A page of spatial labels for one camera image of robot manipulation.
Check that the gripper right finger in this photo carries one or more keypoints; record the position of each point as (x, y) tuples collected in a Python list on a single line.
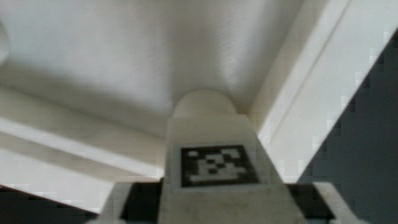
[(322, 205)]

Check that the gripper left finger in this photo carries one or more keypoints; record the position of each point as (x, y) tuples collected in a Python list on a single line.
[(132, 204)]

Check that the white table leg with tag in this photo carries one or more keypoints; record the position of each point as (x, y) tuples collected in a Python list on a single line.
[(223, 187)]

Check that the white square tabletop part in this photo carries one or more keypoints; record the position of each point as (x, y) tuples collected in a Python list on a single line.
[(105, 57)]

